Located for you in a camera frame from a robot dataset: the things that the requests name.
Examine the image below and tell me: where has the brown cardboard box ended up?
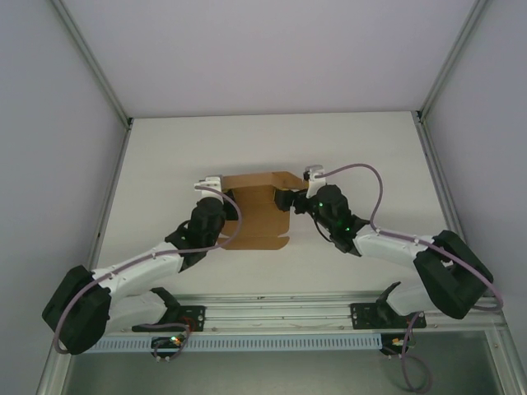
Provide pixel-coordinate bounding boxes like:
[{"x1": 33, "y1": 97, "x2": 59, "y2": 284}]
[{"x1": 221, "y1": 170, "x2": 309, "y2": 253}]

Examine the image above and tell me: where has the left controller board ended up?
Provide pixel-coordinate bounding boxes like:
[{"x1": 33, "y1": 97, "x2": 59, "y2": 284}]
[{"x1": 150, "y1": 334, "x2": 187, "y2": 364}]

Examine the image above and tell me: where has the controller board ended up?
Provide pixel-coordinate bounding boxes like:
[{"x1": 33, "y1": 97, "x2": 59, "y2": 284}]
[
  {"x1": 150, "y1": 334, "x2": 187, "y2": 364},
  {"x1": 380, "y1": 332, "x2": 417, "y2": 358}
]

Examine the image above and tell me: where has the right controller board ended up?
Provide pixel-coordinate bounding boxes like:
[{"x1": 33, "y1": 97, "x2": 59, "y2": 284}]
[{"x1": 380, "y1": 332, "x2": 417, "y2": 358}]

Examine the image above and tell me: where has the grey metal panel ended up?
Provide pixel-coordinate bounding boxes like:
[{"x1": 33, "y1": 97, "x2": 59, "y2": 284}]
[{"x1": 61, "y1": 333, "x2": 501, "y2": 395}]

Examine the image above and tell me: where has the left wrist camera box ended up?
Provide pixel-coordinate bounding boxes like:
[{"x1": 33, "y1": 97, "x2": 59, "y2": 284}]
[{"x1": 194, "y1": 175, "x2": 226, "y2": 203}]

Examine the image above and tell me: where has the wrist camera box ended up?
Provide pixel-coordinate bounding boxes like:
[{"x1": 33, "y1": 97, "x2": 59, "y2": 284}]
[
  {"x1": 302, "y1": 165, "x2": 327, "y2": 185},
  {"x1": 194, "y1": 175, "x2": 226, "y2": 203}
]

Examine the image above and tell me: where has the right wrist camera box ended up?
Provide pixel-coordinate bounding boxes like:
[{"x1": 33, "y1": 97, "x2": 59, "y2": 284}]
[{"x1": 302, "y1": 165, "x2": 327, "y2": 185}]

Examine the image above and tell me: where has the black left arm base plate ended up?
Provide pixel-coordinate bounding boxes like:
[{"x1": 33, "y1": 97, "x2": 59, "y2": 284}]
[{"x1": 131, "y1": 304, "x2": 208, "y2": 334}]

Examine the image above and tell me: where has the aluminium side rail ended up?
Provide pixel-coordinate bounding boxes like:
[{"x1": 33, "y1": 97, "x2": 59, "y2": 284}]
[
  {"x1": 34, "y1": 118, "x2": 133, "y2": 395},
  {"x1": 411, "y1": 110, "x2": 527, "y2": 395}
]

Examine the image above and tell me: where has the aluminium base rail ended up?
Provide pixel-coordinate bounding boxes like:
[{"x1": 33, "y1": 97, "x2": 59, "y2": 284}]
[{"x1": 56, "y1": 290, "x2": 506, "y2": 337}]

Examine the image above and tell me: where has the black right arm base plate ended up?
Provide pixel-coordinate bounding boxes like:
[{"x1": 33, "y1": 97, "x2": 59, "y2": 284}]
[{"x1": 349, "y1": 301, "x2": 427, "y2": 331}]

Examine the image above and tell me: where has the light blue slotted cable duct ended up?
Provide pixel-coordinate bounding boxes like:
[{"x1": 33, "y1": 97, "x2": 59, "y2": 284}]
[{"x1": 88, "y1": 332, "x2": 383, "y2": 354}]

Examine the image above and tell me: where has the aluminium frame post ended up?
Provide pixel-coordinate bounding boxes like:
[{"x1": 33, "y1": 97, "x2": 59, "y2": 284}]
[
  {"x1": 414, "y1": 0, "x2": 493, "y2": 124},
  {"x1": 50, "y1": 0, "x2": 134, "y2": 127}
]

